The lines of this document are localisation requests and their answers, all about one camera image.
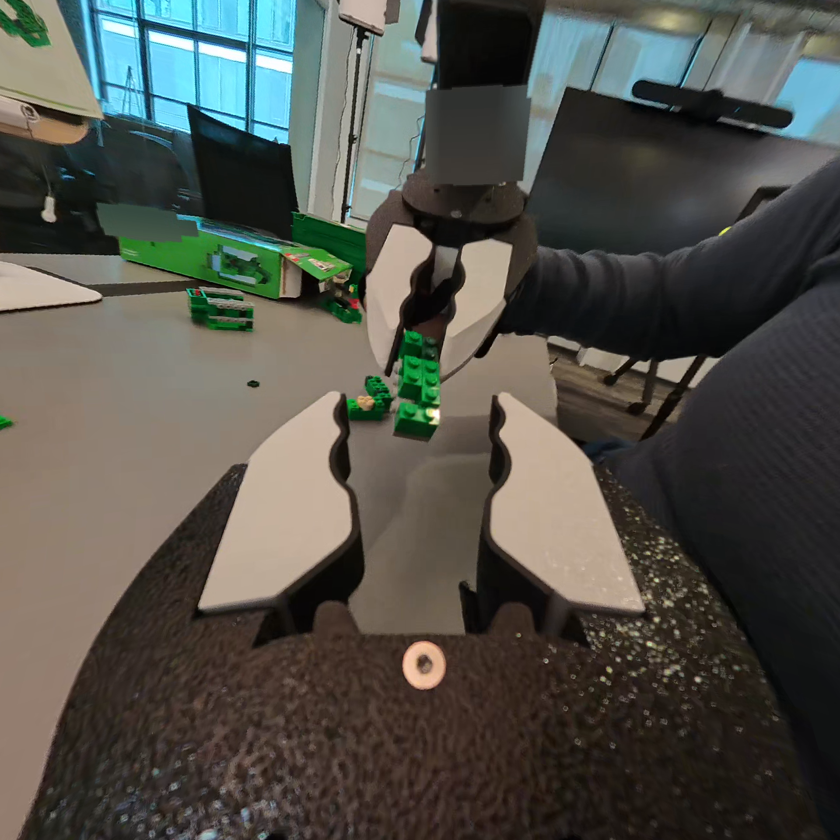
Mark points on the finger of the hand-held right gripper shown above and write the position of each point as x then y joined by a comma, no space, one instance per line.
394,295
485,295

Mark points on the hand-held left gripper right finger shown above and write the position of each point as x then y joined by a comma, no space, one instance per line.
558,518

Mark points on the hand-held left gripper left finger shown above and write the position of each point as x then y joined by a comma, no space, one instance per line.
289,512

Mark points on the green zigzag brick assembly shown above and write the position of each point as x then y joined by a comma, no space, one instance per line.
420,380

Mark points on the green brick with tan stud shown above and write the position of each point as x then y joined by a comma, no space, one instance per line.
358,410

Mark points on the green and grey brick assembly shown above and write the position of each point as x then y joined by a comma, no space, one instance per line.
223,321

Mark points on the grey desk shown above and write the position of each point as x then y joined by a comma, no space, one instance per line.
131,459

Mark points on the green and black brick figure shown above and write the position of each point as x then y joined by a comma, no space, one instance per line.
344,312

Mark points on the green plastic bin stack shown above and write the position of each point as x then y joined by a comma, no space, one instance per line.
328,236

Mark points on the black tripod stand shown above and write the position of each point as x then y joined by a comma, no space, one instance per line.
354,131

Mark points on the green brick set box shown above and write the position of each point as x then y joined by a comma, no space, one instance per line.
249,262

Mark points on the black rolling stand base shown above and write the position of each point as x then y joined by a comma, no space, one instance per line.
656,387

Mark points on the black mesh office chair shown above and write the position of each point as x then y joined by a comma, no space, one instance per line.
243,177

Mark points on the person's torso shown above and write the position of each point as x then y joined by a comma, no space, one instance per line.
754,525

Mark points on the black video bar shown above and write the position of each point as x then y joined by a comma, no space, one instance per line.
709,102

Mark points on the large paned window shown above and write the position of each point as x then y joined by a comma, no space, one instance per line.
216,79

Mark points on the white booklet stand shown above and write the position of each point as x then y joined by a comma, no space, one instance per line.
39,289

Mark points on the instruction booklet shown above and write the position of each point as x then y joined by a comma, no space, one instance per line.
46,59

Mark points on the large dark wall screen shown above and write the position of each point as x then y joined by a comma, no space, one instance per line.
623,184

